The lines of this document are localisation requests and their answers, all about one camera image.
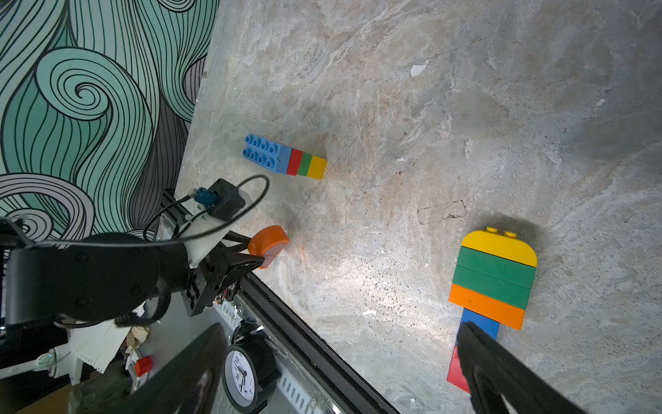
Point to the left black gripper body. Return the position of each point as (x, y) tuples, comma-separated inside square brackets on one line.
[(218, 270)]

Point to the light blue lego brick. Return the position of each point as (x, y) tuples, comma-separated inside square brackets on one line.
[(271, 155)]

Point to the orange long lego brick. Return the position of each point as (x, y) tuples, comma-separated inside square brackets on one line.
[(494, 309)]

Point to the yellow curved lego brick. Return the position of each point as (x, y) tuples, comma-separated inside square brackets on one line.
[(505, 246)]

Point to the orange curved lego brick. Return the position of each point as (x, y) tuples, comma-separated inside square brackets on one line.
[(268, 243)]

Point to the green long lego brick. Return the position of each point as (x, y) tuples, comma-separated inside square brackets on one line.
[(492, 287), (498, 267)]

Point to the red long lego brick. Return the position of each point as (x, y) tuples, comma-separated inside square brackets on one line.
[(294, 162)]

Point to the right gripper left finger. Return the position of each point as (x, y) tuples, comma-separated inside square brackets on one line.
[(187, 384)]

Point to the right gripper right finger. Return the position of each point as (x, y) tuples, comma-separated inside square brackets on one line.
[(498, 381)]

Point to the red square lego brick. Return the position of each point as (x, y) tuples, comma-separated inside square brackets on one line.
[(455, 375)]

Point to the blue square lego brick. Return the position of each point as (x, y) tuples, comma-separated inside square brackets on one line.
[(489, 326)]

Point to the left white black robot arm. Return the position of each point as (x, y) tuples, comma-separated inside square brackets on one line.
[(110, 277)]

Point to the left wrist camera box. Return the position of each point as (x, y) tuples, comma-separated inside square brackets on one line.
[(214, 207)]

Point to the white slotted cable duct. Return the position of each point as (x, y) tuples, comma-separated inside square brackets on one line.
[(300, 400)]

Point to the yellow square lego brick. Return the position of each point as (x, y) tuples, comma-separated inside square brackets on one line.
[(317, 168)]

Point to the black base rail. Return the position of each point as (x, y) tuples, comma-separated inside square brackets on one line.
[(250, 307)]

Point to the white analog clock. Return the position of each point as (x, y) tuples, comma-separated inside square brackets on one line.
[(250, 374)]

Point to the green square lego brick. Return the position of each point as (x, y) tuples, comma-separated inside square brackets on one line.
[(304, 165)]

